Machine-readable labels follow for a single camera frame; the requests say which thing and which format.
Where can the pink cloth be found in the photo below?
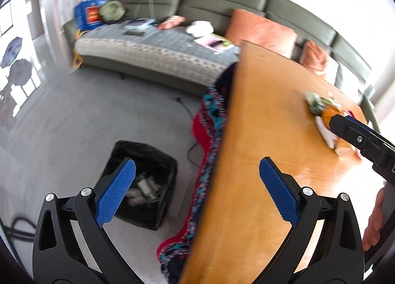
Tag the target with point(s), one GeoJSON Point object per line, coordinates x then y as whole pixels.
{"type": "Point", "coordinates": [171, 22]}

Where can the white blue plastic packet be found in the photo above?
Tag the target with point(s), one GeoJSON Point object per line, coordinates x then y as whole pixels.
{"type": "Point", "coordinates": [140, 23]}

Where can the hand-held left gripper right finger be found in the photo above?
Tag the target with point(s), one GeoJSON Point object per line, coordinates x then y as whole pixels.
{"type": "Point", "coordinates": [279, 193]}

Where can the green white wrapper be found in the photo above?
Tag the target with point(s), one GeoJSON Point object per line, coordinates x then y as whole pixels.
{"type": "Point", "coordinates": [316, 103]}

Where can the light grey pillow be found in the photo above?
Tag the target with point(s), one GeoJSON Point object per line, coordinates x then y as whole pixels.
{"type": "Point", "coordinates": [332, 71]}

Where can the pink green book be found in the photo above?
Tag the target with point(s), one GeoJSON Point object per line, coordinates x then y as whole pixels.
{"type": "Point", "coordinates": [213, 42]}

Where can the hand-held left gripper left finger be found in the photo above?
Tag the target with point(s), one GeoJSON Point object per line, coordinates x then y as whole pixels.
{"type": "Point", "coordinates": [115, 193]}

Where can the red patterned knitted blanket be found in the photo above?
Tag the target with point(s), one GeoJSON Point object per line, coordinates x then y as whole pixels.
{"type": "Point", "coordinates": [209, 117]}

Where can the black flat device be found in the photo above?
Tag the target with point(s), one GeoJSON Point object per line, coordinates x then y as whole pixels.
{"type": "Point", "coordinates": [134, 34]}

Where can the grey quilted sofa mat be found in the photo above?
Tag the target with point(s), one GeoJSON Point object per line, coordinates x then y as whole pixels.
{"type": "Point", "coordinates": [154, 49]}

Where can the person's right hand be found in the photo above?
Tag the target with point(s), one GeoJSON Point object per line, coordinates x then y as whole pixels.
{"type": "Point", "coordinates": [373, 222]}

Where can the orange round object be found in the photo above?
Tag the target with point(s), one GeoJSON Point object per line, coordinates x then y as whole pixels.
{"type": "Point", "coordinates": [328, 113]}

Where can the black umbrella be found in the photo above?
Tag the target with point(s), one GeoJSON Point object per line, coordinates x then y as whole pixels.
{"type": "Point", "coordinates": [20, 71]}

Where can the black trash bin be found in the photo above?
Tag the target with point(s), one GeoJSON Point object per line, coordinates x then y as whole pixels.
{"type": "Point", "coordinates": [154, 160]}

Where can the white plush toy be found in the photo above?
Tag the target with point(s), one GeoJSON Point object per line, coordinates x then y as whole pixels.
{"type": "Point", "coordinates": [200, 28]}

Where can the white crumpled paper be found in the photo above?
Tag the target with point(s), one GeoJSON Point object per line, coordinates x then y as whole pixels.
{"type": "Point", "coordinates": [325, 131]}

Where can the small orange cushion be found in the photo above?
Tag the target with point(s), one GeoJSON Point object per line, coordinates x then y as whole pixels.
{"type": "Point", "coordinates": [314, 57]}

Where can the grey green leather sofa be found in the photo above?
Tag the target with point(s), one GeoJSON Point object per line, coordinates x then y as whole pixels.
{"type": "Point", "coordinates": [216, 3]}

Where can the green hat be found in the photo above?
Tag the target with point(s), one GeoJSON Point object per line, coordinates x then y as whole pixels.
{"type": "Point", "coordinates": [112, 10]}

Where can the blue shopping bag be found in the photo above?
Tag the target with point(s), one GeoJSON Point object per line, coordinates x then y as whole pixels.
{"type": "Point", "coordinates": [89, 14]}

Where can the large orange cushion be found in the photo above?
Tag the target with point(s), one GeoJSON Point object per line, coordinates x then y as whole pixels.
{"type": "Point", "coordinates": [262, 31]}

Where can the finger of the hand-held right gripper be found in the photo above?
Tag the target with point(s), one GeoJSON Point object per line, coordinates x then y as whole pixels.
{"type": "Point", "coordinates": [359, 122]}
{"type": "Point", "coordinates": [348, 132]}

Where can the pile of discarded wrappers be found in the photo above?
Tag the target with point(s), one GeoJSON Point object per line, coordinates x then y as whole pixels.
{"type": "Point", "coordinates": [145, 190]}

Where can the dark blue umbrella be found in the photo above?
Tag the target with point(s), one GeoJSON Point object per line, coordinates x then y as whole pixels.
{"type": "Point", "coordinates": [12, 51]}

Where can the peach round lid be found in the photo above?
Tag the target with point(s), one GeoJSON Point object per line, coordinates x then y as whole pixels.
{"type": "Point", "coordinates": [344, 150]}

